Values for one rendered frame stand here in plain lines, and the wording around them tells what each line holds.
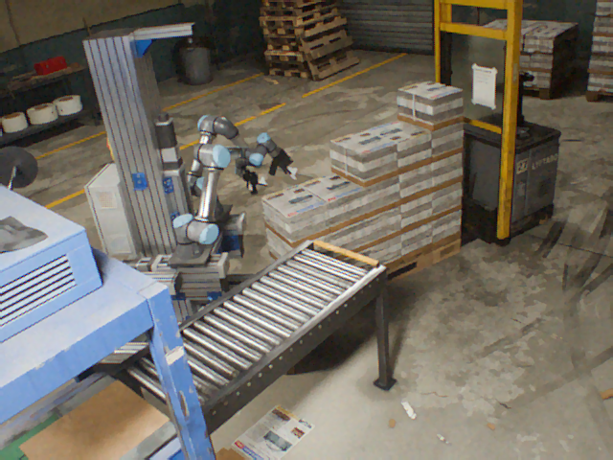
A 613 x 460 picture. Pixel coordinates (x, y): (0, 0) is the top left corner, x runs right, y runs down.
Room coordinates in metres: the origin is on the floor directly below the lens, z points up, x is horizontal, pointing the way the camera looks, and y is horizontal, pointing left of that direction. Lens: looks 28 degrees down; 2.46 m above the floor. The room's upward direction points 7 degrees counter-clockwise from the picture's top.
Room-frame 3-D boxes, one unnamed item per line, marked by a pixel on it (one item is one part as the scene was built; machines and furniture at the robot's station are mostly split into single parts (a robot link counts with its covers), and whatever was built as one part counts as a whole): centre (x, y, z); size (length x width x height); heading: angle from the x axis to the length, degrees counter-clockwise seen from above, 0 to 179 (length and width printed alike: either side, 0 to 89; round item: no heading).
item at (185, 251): (2.88, 0.65, 0.87); 0.15 x 0.15 x 0.10
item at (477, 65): (4.13, -1.40, 1.28); 0.57 x 0.01 x 0.65; 27
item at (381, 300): (2.51, -0.37, 0.34); 0.06 x 0.06 x 0.68; 45
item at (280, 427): (2.21, 0.29, 0.00); 0.37 x 0.28 x 0.01; 135
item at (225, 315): (2.19, 0.31, 0.77); 0.47 x 0.05 x 0.05; 45
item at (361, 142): (3.65, -0.47, 1.06); 0.37 x 0.29 x 0.01; 29
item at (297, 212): (3.59, -0.35, 0.42); 1.17 x 0.39 x 0.83; 117
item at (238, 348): (2.09, 0.40, 0.77); 0.47 x 0.05 x 0.05; 45
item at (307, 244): (2.41, 0.43, 0.74); 1.34 x 0.05 x 0.12; 135
